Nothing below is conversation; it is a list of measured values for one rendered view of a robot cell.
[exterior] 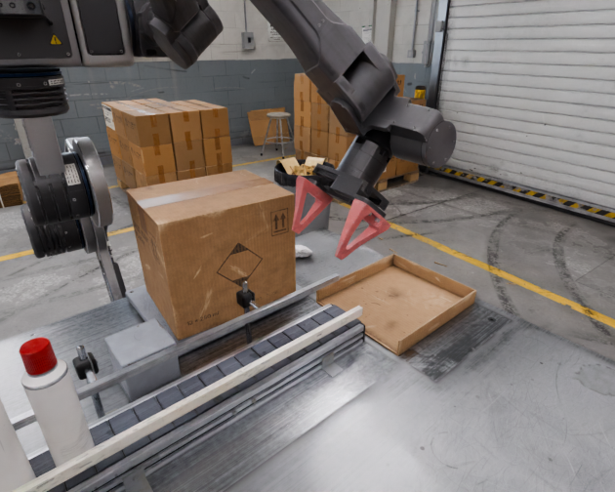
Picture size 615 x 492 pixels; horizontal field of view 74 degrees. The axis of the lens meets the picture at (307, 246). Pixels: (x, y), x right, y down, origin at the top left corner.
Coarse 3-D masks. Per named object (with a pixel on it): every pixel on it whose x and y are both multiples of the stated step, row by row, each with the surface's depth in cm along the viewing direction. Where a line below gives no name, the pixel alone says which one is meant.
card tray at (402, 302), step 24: (384, 264) 117; (408, 264) 115; (336, 288) 106; (360, 288) 108; (384, 288) 108; (408, 288) 108; (432, 288) 108; (456, 288) 105; (384, 312) 99; (408, 312) 99; (432, 312) 99; (456, 312) 98; (384, 336) 91; (408, 336) 86
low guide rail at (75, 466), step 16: (336, 320) 83; (304, 336) 78; (320, 336) 80; (272, 352) 74; (288, 352) 76; (256, 368) 71; (224, 384) 67; (192, 400) 64; (208, 400) 66; (160, 416) 61; (176, 416) 63; (128, 432) 59; (144, 432) 60; (96, 448) 57; (112, 448) 57; (64, 464) 54; (80, 464) 55; (32, 480) 52; (48, 480) 53; (64, 480) 54
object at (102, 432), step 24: (336, 312) 91; (288, 336) 84; (336, 336) 84; (240, 360) 77; (288, 360) 77; (192, 384) 72; (240, 384) 72; (144, 408) 67; (96, 432) 63; (120, 432) 63; (168, 432) 63; (48, 456) 59; (120, 456) 59; (72, 480) 56
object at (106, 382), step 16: (304, 288) 85; (320, 288) 87; (272, 304) 80; (240, 320) 75; (208, 336) 71; (160, 352) 67; (176, 352) 68; (128, 368) 64; (144, 368) 65; (96, 384) 61; (112, 384) 62; (80, 400) 60; (32, 416) 56
